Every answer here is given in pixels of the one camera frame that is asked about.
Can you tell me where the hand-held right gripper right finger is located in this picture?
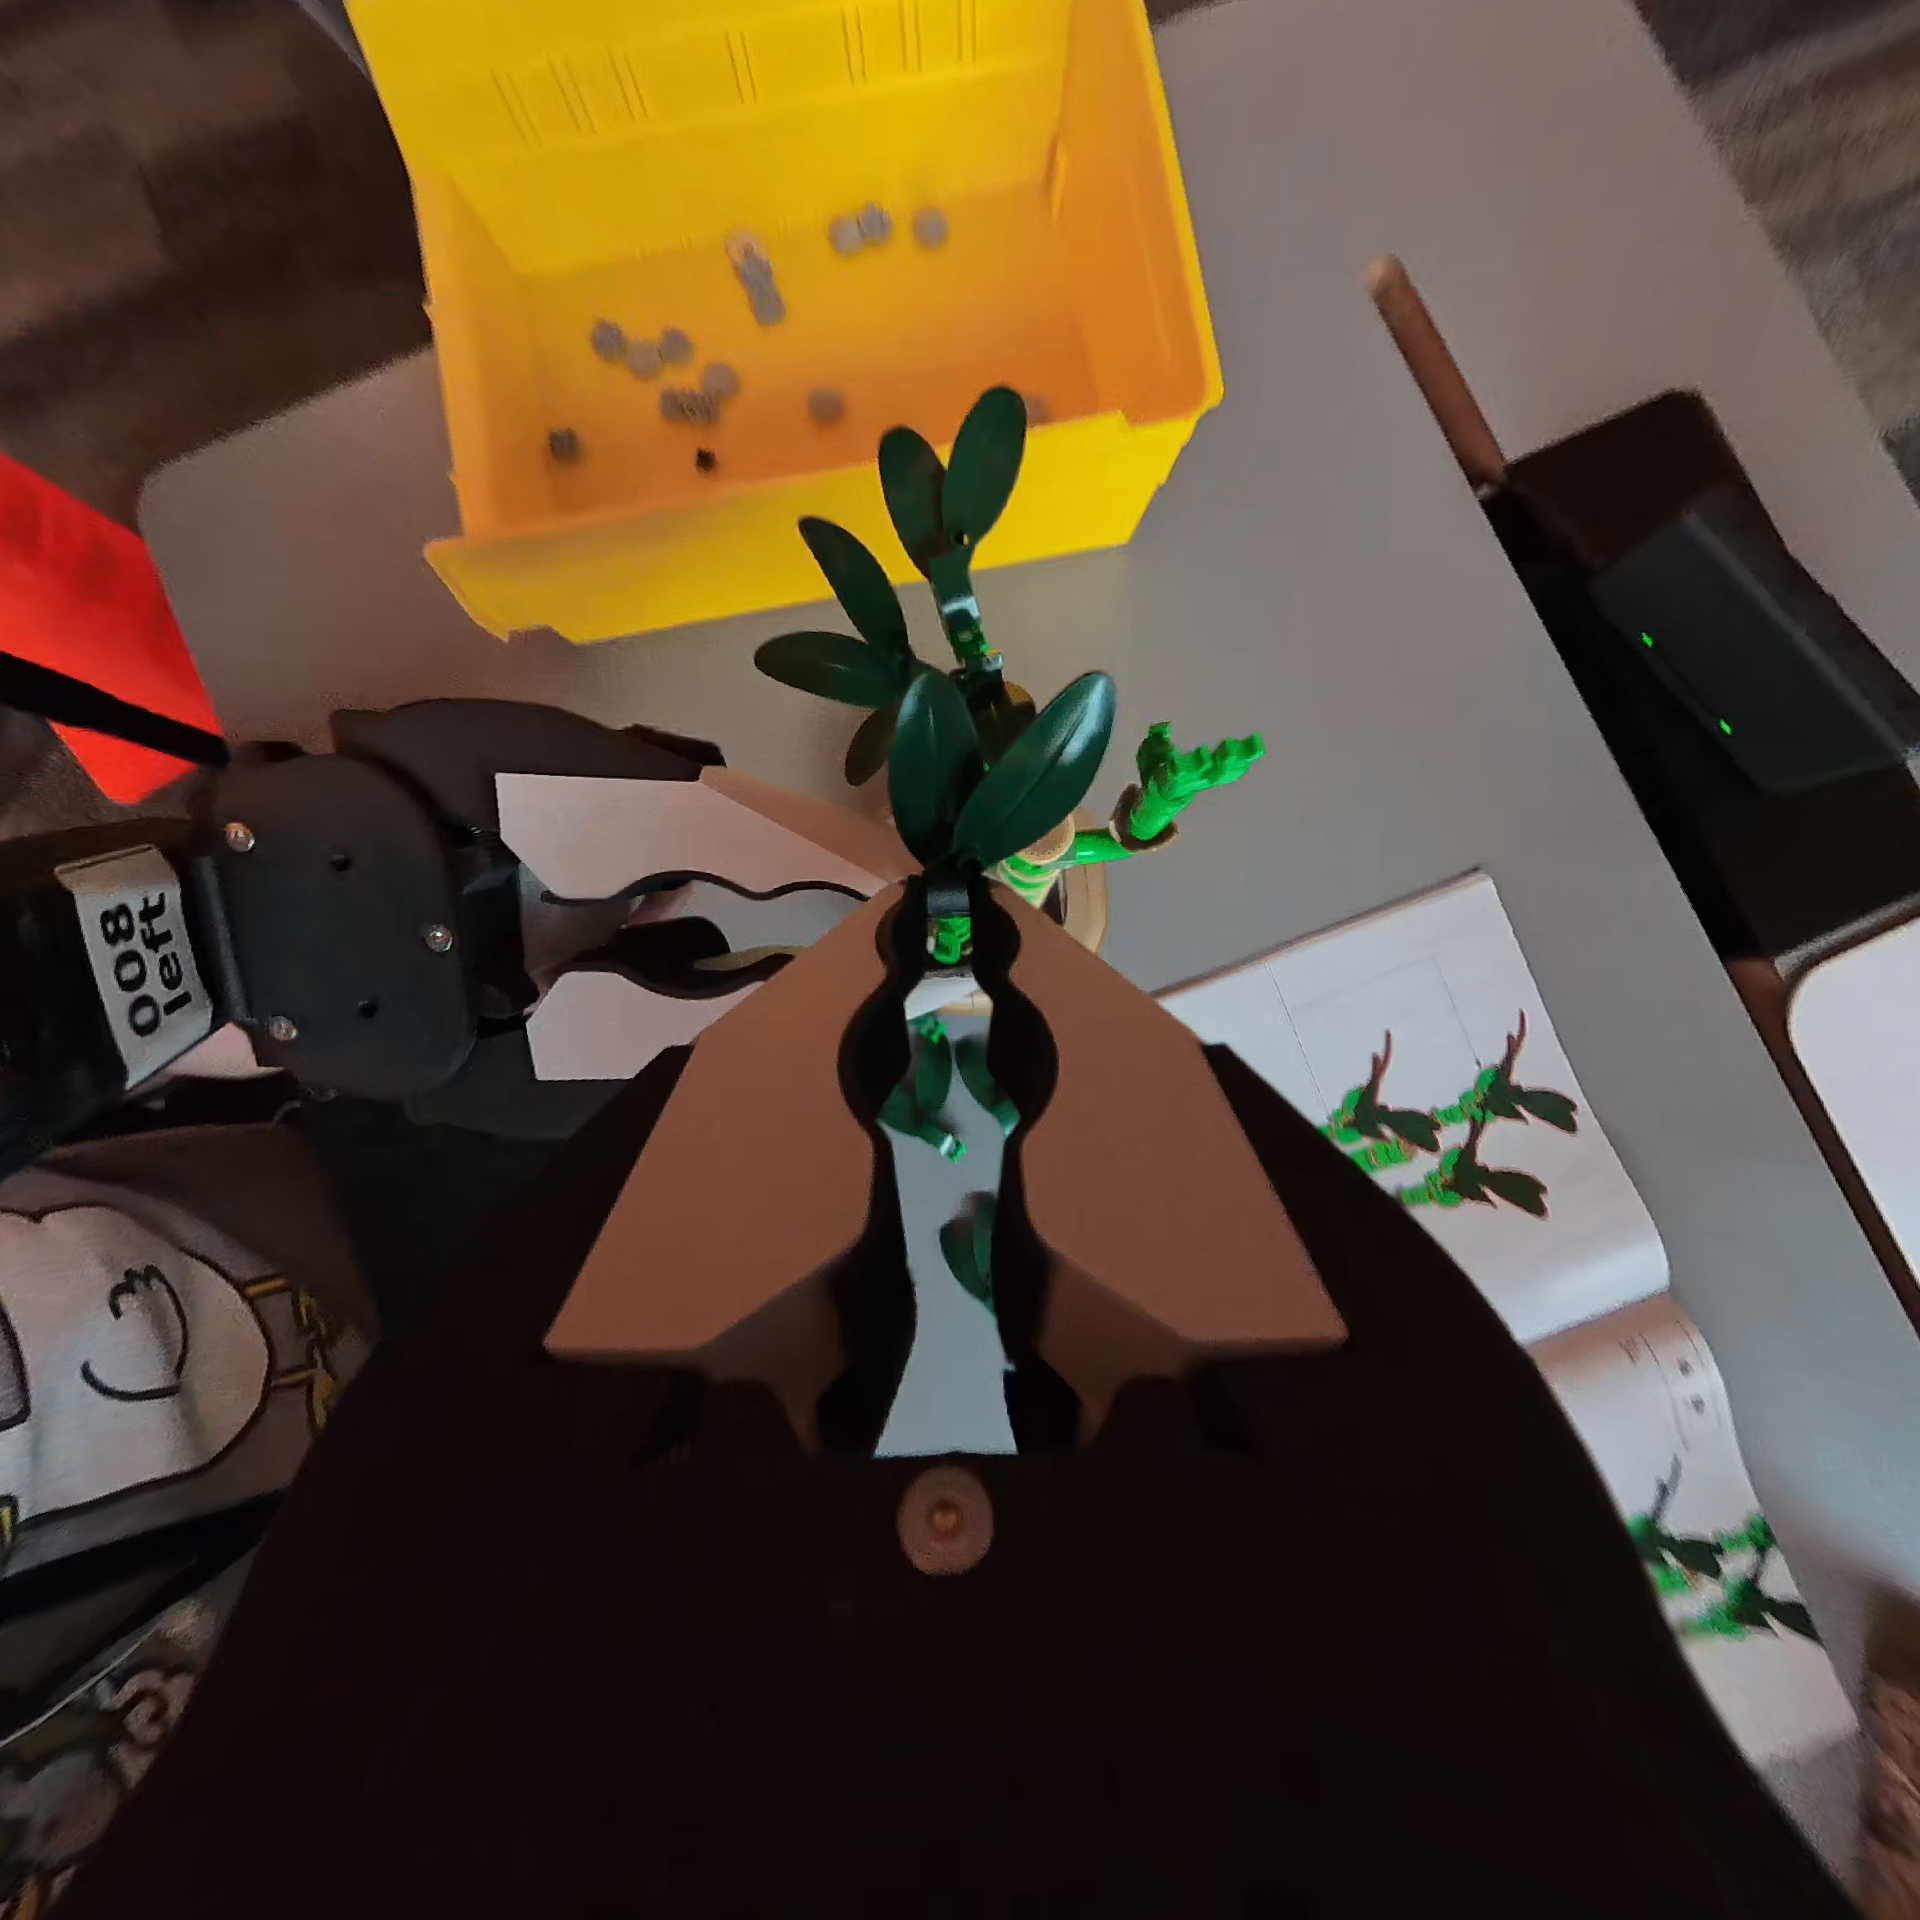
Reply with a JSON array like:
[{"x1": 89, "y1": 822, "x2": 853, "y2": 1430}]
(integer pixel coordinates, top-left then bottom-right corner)
[{"x1": 973, "y1": 885, "x2": 1349, "y2": 1452}]

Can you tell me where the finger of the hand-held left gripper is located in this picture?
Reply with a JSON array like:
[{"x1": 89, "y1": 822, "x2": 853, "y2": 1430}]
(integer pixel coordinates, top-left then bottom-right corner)
[
  {"x1": 497, "y1": 765, "x2": 890, "y2": 913},
  {"x1": 528, "y1": 919, "x2": 801, "y2": 1086}
]

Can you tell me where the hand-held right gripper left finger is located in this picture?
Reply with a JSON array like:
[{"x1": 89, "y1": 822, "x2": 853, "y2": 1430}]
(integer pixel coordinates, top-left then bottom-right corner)
[{"x1": 544, "y1": 885, "x2": 921, "y2": 1457}]

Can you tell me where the green lego bamboo plant model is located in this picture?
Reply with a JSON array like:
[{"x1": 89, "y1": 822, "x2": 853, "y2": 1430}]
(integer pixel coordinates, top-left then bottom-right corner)
[{"x1": 753, "y1": 383, "x2": 1269, "y2": 1037}]

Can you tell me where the lego instruction booklet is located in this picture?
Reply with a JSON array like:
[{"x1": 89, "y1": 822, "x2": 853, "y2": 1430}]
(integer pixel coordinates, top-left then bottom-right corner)
[{"x1": 1155, "y1": 871, "x2": 1871, "y2": 1817}]

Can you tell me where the pile of grey lego studs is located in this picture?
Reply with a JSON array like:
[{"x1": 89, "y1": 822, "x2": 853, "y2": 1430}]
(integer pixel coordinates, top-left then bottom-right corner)
[{"x1": 544, "y1": 202, "x2": 1051, "y2": 470}]

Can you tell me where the yellow plastic bin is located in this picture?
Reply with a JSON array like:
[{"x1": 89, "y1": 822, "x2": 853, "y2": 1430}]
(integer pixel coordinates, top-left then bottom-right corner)
[{"x1": 346, "y1": 0, "x2": 1225, "y2": 646}]

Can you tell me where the person's printed shirt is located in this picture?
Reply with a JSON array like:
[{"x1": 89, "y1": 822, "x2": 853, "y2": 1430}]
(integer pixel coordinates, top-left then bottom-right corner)
[{"x1": 0, "y1": 1125, "x2": 381, "y2": 1920}]

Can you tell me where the black device with green lights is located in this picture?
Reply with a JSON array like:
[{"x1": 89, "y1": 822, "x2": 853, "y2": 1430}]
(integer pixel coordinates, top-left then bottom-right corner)
[{"x1": 1591, "y1": 508, "x2": 1912, "y2": 798}]

